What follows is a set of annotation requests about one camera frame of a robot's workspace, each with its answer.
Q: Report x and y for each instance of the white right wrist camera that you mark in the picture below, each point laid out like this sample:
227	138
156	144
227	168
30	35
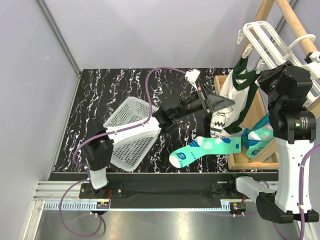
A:
312	60

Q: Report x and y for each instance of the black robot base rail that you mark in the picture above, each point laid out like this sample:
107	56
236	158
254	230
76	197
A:
163	190

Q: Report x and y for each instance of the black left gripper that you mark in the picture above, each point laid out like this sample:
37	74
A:
212	102

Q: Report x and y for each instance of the mint green sock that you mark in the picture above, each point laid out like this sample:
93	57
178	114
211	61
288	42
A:
255	139
202	146

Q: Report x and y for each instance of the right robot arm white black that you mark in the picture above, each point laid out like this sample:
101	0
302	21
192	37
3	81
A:
294	129

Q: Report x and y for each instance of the white plastic mesh basket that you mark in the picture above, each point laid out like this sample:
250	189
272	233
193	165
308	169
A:
134	137

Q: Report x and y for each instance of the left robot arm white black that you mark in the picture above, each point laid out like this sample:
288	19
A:
99	147

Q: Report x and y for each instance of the wooden drying rack frame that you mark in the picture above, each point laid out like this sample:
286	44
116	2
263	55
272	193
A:
268	157

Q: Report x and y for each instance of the aluminium corner profile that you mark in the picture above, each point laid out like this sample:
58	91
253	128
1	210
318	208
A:
58	35

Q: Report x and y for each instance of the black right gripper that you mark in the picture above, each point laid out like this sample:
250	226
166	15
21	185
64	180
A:
267	75

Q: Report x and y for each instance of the white slotted cable duct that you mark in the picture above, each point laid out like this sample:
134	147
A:
69	205

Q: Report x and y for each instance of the white green t-shirt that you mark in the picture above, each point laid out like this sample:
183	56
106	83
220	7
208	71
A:
239	86

